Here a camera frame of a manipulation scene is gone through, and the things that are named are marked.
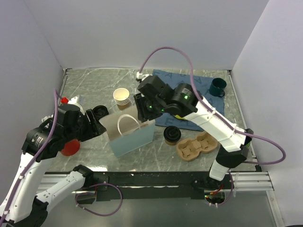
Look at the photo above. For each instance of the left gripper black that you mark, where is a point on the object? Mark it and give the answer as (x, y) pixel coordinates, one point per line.
(97, 128)

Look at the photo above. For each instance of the brown cardboard cup carrier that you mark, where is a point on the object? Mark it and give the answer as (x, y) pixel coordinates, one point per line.
(189, 149)

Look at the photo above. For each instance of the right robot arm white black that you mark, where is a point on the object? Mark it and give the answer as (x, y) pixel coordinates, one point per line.
(196, 109)

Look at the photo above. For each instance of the black cup lid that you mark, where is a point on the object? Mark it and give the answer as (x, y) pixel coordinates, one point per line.
(172, 133)

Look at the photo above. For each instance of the dark green enamel mug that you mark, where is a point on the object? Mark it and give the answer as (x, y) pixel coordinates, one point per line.
(217, 87)

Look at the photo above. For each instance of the stack of brown paper cups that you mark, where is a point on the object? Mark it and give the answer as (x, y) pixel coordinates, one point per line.
(121, 97)

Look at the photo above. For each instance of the red cup holder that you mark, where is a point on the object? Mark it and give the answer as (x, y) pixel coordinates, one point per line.
(71, 148)

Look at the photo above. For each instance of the single brown paper cup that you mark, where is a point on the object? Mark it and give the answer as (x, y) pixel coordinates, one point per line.
(171, 142)

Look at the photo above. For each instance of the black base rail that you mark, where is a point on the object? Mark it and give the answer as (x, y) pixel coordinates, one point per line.
(153, 185)

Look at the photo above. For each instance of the stack of black lids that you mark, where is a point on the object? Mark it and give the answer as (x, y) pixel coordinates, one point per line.
(100, 111)

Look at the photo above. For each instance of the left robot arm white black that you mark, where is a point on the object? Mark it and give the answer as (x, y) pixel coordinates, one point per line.
(40, 148)

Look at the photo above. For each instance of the light blue paper bag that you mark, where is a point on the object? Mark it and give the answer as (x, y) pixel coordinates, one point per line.
(126, 132)

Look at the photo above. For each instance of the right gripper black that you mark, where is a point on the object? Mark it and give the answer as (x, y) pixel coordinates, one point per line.
(143, 113)

